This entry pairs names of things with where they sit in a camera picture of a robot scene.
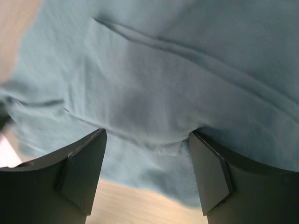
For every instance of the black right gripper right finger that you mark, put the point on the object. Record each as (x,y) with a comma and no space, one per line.
(234,189)

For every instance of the grey-blue t shirt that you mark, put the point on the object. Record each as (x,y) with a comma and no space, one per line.
(150,72)

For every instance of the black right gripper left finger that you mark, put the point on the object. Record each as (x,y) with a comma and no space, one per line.
(58,188)

